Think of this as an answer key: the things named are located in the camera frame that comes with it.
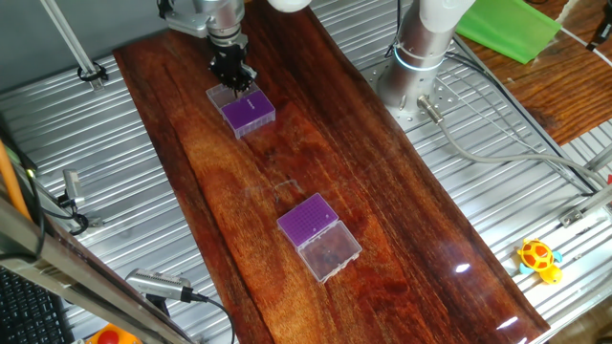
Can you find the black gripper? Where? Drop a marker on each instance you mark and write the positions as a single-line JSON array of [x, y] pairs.
[[228, 57]]

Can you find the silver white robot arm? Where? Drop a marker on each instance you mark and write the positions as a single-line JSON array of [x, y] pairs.
[[421, 57]]

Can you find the purple pipette tip box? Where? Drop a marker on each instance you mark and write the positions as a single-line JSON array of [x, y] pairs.
[[248, 114], [308, 220]]

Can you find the dark wooden board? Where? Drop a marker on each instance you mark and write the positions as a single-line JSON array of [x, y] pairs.
[[382, 215]]

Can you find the orange tube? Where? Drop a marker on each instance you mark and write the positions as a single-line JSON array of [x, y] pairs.
[[10, 184]]

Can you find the green cloth flag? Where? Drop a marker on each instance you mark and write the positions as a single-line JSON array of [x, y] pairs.
[[507, 28]]

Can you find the orange emergency stop button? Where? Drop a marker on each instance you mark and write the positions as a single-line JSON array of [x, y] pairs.
[[110, 336]]

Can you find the black keyboard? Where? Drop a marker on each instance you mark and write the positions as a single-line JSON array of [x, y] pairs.
[[28, 315]]

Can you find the yellow orange turtle toy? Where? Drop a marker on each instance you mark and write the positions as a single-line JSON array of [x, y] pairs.
[[538, 258]]

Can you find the black handheld tool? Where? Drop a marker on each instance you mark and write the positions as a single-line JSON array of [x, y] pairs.
[[602, 28]]

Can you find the small grey camera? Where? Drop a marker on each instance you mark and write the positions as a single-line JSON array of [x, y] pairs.
[[72, 186]]

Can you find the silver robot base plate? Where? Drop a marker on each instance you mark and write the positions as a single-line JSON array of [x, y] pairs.
[[444, 95]]

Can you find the silver ribbed camera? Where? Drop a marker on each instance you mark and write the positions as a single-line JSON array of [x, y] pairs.
[[158, 284]]

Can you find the black camera stand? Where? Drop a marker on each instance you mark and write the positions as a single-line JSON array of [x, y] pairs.
[[158, 305]]

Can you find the large aluminium frame beam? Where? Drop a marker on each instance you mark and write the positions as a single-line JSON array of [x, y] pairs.
[[72, 282]]

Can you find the aluminium strut with bracket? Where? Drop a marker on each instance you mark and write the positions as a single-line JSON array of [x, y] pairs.
[[571, 217]]

